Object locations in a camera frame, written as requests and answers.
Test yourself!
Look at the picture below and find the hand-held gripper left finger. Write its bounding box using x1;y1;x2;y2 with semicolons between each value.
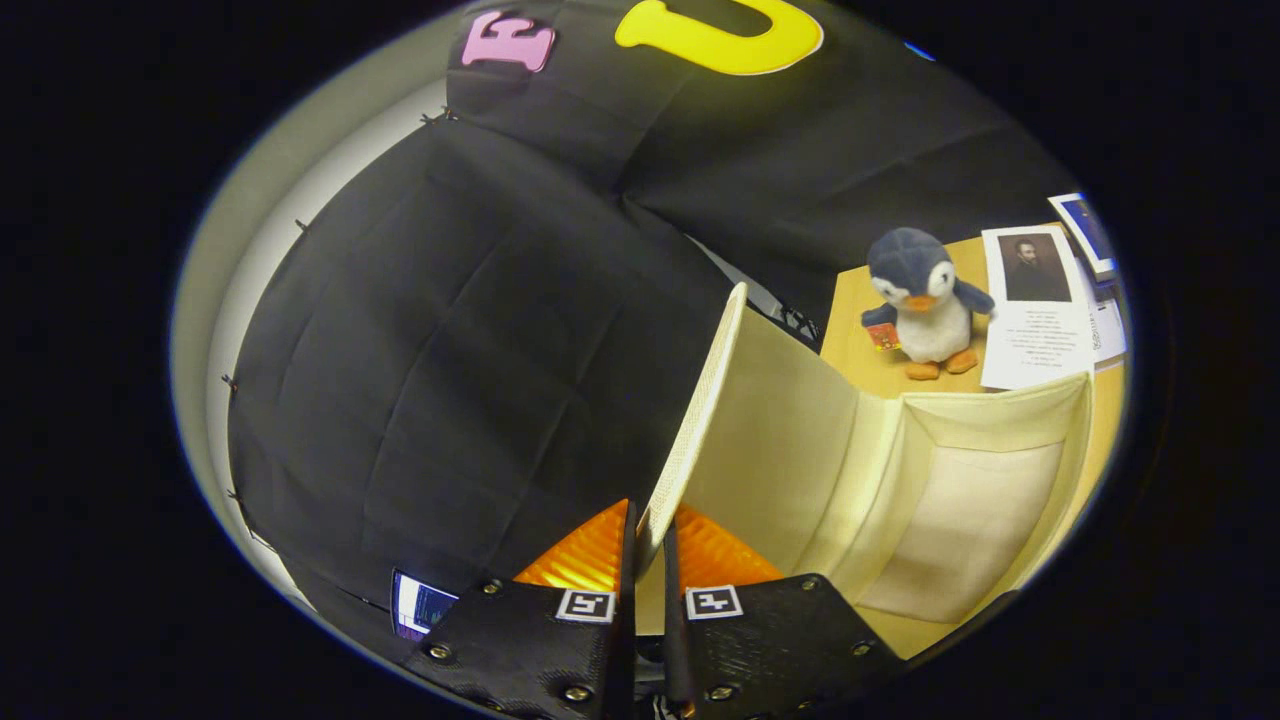
405;498;638;720

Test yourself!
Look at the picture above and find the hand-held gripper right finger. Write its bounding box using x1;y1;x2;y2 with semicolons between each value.
660;505;906;720

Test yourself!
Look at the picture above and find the monitor screen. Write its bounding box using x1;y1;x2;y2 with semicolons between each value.
390;570;461;641

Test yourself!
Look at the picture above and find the grey penguin plush toy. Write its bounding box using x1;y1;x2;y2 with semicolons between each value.
860;227;997;382

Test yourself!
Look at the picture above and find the white book with portrait cover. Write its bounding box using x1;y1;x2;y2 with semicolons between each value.
980;224;1098;391

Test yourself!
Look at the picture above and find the white paper booklet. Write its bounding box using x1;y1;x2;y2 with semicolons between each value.
1085;285;1129;363

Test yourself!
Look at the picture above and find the book with blue night cover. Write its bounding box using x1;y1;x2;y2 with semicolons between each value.
1047;192;1118;283

